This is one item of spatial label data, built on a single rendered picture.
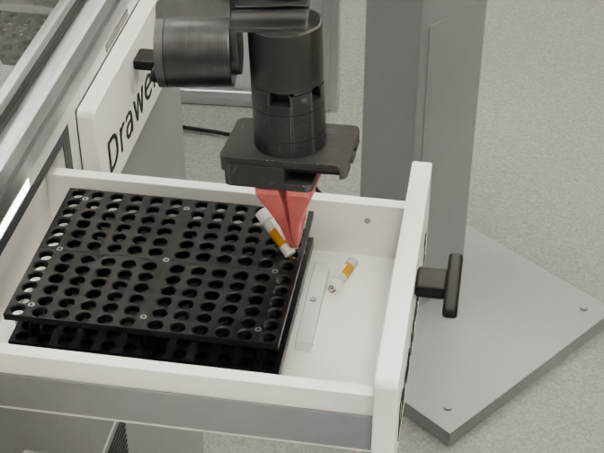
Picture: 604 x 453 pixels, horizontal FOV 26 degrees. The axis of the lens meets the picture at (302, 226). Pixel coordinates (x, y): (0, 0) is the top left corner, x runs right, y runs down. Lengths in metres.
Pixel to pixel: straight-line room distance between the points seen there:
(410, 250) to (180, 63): 0.24
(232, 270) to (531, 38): 2.31
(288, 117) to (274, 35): 0.07
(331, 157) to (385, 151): 1.17
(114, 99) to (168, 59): 0.32
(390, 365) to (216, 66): 0.26
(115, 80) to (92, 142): 0.08
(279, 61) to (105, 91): 0.33
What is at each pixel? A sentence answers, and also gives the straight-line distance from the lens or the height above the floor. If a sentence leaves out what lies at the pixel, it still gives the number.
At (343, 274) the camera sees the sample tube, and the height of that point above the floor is 0.85.
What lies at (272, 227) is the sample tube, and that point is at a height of 0.92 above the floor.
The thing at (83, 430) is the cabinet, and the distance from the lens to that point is 1.39.
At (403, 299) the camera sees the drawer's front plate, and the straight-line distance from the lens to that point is 1.01.
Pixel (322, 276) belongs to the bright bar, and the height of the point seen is 0.85.
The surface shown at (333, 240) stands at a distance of 1.20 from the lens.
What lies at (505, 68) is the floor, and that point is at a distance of 3.19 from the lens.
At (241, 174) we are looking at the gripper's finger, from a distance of 1.03.
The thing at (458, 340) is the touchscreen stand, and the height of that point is 0.04.
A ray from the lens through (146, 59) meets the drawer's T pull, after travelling 1.36.
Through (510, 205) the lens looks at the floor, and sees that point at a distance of 2.72.
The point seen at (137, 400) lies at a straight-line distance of 1.03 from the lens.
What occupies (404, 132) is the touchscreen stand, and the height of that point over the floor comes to 0.42.
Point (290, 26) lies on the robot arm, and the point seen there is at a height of 1.12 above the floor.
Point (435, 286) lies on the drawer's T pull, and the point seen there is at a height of 0.91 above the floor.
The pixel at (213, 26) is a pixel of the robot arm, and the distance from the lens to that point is 0.99.
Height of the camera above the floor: 1.58
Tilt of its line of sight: 37 degrees down
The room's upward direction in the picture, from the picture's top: straight up
